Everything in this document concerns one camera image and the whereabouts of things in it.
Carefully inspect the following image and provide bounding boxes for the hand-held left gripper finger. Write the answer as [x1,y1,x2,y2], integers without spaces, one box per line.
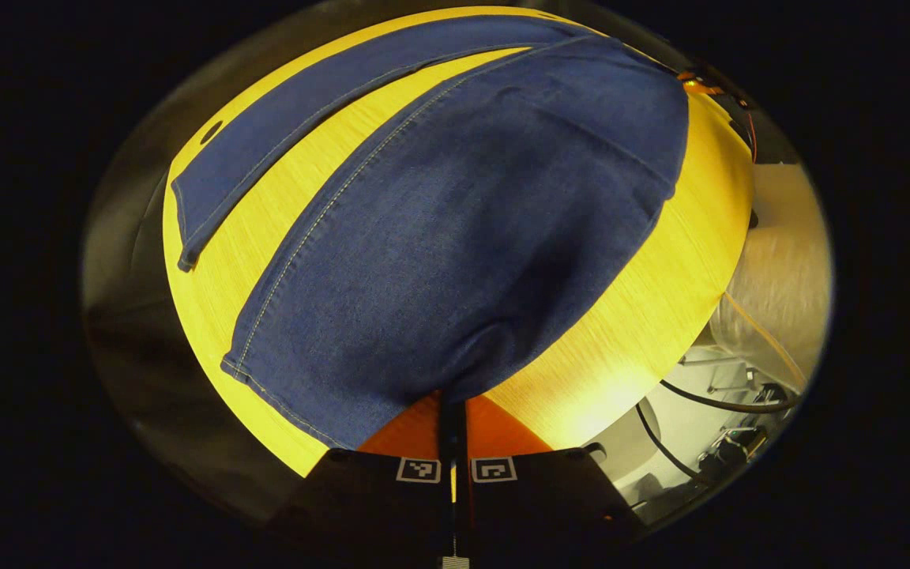
[265,391,456,558]
[455,394,647,558]

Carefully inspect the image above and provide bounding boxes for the blue jeans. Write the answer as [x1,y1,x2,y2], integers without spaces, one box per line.
[171,14,691,451]

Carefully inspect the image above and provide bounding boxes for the black backdrop cloth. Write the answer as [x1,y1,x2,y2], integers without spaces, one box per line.
[82,47,322,526]

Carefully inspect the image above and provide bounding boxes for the black cable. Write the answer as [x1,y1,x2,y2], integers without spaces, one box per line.
[634,401,710,484]
[659,378,802,415]

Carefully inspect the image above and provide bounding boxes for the thin orange cable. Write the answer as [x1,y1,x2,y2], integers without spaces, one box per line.
[722,291,810,390]

